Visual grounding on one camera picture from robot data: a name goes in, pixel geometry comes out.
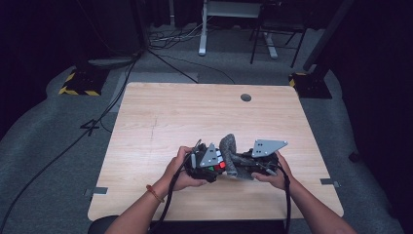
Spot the person's left hand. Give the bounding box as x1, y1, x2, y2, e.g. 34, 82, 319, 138
164, 145, 208, 192

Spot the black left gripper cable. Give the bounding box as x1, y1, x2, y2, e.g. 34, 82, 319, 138
149, 139, 203, 234

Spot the person's dark clothing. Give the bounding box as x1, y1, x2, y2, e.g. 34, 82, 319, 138
150, 219, 288, 234

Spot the person's right hand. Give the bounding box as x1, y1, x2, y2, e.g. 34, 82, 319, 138
251, 150, 295, 191

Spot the long black floor cable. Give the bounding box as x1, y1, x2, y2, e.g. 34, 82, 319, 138
0, 48, 144, 232

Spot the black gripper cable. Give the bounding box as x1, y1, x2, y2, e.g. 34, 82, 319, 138
149, 139, 203, 234
275, 162, 292, 234

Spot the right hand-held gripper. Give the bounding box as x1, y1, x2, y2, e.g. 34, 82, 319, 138
244, 139, 289, 176

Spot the black round seat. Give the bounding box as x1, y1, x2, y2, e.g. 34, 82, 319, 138
87, 214, 121, 234

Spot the orange bead bracelet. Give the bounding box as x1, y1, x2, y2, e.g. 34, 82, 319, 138
145, 183, 166, 204

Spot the tangle of thin cables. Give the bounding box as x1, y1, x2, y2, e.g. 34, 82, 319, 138
148, 18, 213, 51

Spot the dark slanted pole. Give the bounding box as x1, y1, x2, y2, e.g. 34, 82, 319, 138
302, 0, 356, 72

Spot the grey tape strip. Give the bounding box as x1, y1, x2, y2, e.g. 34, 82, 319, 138
319, 177, 342, 189

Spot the multicoloured puzzle cube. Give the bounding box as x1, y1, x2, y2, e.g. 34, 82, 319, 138
207, 149, 228, 173

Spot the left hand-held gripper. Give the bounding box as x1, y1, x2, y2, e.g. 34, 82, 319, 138
185, 141, 228, 183

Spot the black yellow striped stand base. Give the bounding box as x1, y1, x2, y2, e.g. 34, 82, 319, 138
288, 71, 333, 99
57, 67, 102, 98

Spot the grey sock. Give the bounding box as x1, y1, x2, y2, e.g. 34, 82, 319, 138
218, 133, 256, 180

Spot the black metal chair frame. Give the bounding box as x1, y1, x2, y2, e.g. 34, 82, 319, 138
248, 0, 308, 68

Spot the black diagonal cable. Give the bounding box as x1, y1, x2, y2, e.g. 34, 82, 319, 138
147, 48, 200, 85

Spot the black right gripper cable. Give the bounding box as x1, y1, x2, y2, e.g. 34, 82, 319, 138
275, 162, 292, 234

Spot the white desk frame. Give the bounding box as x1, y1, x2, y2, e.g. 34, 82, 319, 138
198, 0, 280, 60

